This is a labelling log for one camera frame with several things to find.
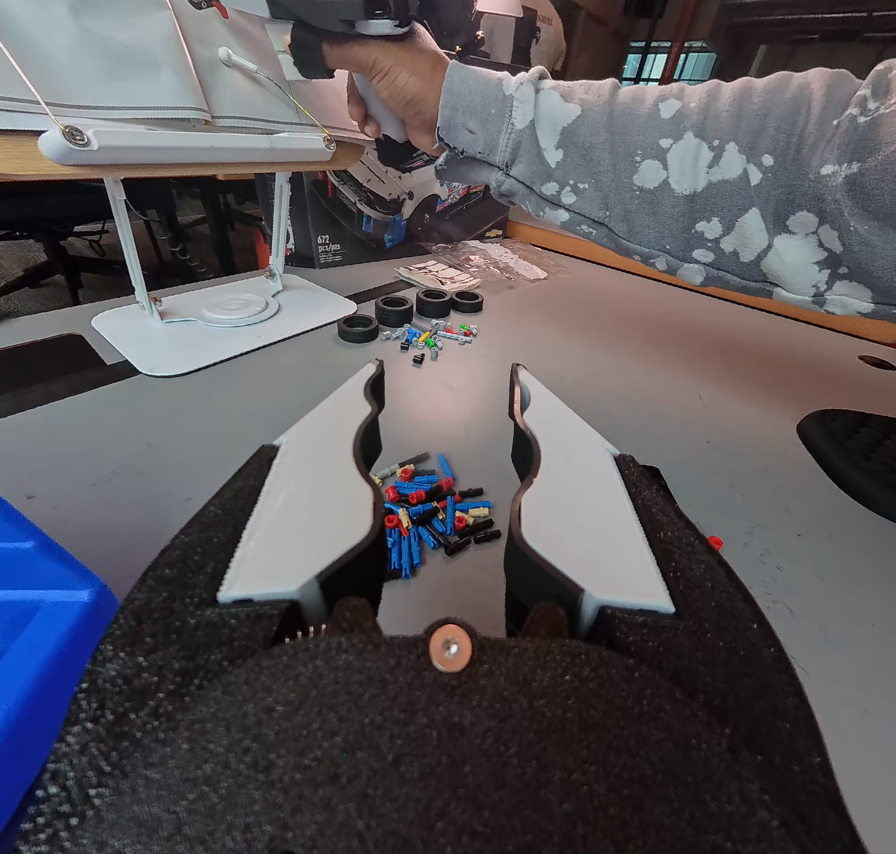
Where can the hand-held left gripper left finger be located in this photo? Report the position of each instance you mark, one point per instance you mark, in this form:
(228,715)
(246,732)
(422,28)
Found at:
(308,504)

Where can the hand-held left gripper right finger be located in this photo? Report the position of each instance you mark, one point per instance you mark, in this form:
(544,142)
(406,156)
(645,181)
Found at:
(588,518)

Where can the pile of colourful toy pins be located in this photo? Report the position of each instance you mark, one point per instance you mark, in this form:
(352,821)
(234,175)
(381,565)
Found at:
(420,511)

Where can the instruction booklet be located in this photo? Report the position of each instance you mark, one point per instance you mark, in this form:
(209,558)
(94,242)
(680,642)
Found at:
(105,28)

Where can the person's right forearm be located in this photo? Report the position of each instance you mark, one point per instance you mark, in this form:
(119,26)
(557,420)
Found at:
(630,154)

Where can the grey desk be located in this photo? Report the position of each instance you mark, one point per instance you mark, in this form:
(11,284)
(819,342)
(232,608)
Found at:
(630,378)

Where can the black desk grommet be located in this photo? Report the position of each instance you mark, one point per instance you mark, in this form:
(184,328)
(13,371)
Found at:
(878,362)

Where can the person's right hand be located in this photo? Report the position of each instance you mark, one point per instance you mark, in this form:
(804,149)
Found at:
(406,77)

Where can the white book stand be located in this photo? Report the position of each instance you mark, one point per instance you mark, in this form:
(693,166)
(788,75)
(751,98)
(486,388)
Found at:
(210,322)

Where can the cluster of mixed small bricks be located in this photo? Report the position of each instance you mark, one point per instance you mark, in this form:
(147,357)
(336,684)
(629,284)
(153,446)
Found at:
(434,336)

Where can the toy set box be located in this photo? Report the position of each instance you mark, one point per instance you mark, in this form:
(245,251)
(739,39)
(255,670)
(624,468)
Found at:
(329,224)

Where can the sticker sheet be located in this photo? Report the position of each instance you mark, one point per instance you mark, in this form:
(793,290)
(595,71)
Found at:
(437,276)

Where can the wood-edged grey table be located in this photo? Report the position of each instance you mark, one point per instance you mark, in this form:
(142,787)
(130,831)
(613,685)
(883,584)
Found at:
(602,252)

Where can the black office chair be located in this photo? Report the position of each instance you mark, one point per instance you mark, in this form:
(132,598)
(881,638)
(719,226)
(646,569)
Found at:
(854,462)
(42,238)

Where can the crumpled clear plastic bags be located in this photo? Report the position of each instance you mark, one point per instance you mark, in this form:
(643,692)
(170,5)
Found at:
(490,255)

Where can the large blue storage bin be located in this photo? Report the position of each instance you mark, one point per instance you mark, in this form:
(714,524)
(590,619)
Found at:
(49,623)

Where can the paned window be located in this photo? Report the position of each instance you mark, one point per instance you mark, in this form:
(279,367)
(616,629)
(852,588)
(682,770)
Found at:
(672,63)

